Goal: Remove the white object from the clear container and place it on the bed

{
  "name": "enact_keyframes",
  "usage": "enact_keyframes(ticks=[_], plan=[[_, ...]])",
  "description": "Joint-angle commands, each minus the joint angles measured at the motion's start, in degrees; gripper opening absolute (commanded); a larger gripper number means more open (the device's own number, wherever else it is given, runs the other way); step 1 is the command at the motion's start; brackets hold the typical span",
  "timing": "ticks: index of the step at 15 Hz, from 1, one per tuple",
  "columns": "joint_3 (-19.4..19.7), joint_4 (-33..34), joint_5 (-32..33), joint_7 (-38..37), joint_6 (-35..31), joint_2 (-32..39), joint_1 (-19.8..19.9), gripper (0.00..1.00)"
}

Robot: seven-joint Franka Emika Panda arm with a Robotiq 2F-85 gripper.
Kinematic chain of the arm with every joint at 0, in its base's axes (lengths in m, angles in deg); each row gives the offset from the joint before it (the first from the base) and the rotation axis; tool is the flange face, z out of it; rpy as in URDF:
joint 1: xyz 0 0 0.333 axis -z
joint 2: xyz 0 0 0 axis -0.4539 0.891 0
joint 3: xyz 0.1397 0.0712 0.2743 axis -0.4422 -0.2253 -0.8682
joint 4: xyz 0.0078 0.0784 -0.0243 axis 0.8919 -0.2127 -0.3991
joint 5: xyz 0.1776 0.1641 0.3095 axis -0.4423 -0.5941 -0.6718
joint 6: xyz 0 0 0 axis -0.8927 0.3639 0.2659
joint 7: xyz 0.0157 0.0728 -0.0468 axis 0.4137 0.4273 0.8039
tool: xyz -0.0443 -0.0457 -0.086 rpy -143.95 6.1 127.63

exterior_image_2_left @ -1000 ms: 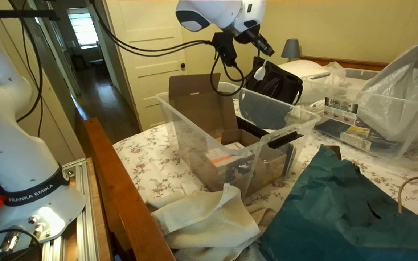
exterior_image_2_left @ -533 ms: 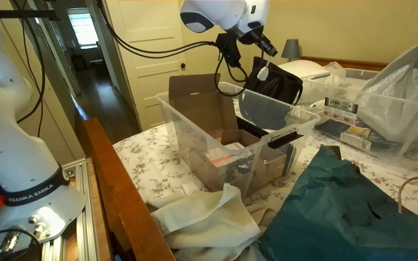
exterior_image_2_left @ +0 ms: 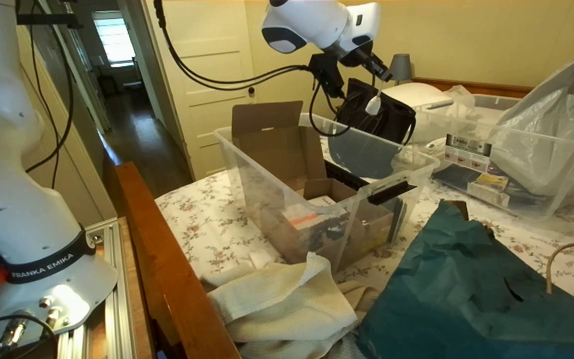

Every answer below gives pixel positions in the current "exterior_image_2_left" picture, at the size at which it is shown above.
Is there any white and orange box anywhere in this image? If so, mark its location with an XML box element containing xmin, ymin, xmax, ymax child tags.
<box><xmin>281</xmin><ymin>196</ymin><xmax>348</xmax><ymax>232</ymax></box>

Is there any grey plastic lid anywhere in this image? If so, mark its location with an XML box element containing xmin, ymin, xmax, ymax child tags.
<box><xmin>327</xmin><ymin>127</ymin><xmax>403</xmax><ymax>181</ymax></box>

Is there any teal paper bag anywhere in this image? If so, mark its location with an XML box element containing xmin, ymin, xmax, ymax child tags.
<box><xmin>356</xmin><ymin>199</ymin><xmax>574</xmax><ymax>359</ymax></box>

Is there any floral bed sheet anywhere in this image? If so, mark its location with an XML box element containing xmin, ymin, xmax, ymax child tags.
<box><xmin>154</xmin><ymin>139</ymin><xmax>574</xmax><ymax>298</ymax></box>

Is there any labelled box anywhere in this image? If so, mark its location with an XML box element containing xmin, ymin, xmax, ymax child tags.
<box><xmin>443</xmin><ymin>133</ymin><xmax>493</xmax><ymax>174</ymax></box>

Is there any large clear plastic container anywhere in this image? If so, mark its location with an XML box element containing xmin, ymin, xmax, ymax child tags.
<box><xmin>411</xmin><ymin>94</ymin><xmax>574</xmax><ymax>218</ymax></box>

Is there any grey lamp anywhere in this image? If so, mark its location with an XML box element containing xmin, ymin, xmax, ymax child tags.
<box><xmin>389</xmin><ymin>53</ymin><xmax>414</xmax><ymax>84</ymax></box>

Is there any wooden footboard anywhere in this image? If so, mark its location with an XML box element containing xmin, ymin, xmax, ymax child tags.
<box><xmin>114</xmin><ymin>162</ymin><xmax>241</xmax><ymax>359</ymax></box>

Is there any white pillow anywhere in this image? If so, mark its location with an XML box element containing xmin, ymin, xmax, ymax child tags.
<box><xmin>381</xmin><ymin>82</ymin><xmax>448</xmax><ymax>109</ymax></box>

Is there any black bag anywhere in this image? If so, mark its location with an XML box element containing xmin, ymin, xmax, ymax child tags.
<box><xmin>336</xmin><ymin>77</ymin><xmax>417</xmax><ymax>146</ymax></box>

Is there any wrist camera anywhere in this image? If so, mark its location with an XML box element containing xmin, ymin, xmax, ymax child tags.
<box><xmin>309</xmin><ymin>52</ymin><xmax>346</xmax><ymax>99</ymax></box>

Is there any open cardboard box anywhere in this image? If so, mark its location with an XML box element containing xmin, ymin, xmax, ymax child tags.
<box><xmin>231</xmin><ymin>101</ymin><xmax>396</xmax><ymax>271</ymax></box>

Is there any white door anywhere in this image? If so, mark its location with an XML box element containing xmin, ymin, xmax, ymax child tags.
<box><xmin>143</xmin><ymin>0</ymin><xmax>256</xmax><ymax>181</ymax></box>

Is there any grey plastic bag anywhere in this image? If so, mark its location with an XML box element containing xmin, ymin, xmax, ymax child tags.
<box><xmin>488</xmin><ymin>45</ymin><xmax>574</xmax><ymax>196</ymax></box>

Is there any small white object with cord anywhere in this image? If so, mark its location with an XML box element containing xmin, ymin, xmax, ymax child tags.
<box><xmin>365</xmin><ymin>81</ymin><xmax>383</xmax><ymax>116</ymax></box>

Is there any wooden headboard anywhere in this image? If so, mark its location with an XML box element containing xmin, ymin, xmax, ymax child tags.
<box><xmin>412</xmin><ymin>77</ymin><xmax>535</xmax><ymax>99</ymax></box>

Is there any window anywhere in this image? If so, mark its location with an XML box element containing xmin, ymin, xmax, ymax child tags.
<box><xmin>92</xmin><ymin>11</ymin><xmax>137</xmax><ymax>68</ymax></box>

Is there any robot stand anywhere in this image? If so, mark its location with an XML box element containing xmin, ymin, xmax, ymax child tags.
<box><xmin>57</xmin><ymin>217</ymin><xmax>141</xmax><ymax>359</ymax></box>

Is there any small yellow and white box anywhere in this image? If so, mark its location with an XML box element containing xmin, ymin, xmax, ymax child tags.
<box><xmin>466</xmin><ymin>172</ymin><xmax>511</xmax><ymax>208</ymax></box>

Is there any cream towel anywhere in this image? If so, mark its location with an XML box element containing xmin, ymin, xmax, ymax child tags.
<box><xmin>201</xmin><ymin>251</ymin><xmax>378</xmax><ymax>359</ymax></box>

